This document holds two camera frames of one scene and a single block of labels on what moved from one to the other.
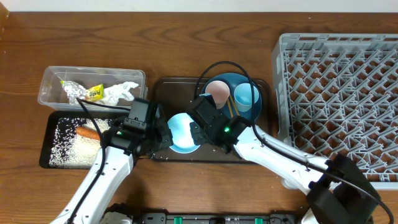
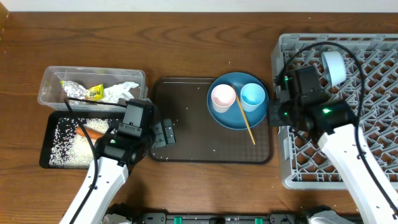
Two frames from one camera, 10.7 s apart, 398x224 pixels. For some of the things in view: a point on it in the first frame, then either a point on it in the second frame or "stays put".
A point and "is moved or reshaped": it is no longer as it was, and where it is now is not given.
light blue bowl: (183, 139) -> (334, 63)
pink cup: (219, 91) is moved or reshaped
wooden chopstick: (234, 105) -> (244, 113)
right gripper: (199, 137) -> (273, 107)
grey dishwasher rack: (337, 93) stays put
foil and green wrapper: (74, 90) stays put
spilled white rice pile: (70, 150) stays put
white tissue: (113, 94) stays put
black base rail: (220, 218) stays put
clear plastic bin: (91, 88) stays put
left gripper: (168, 139) stays put
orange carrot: (88, 132) stays put
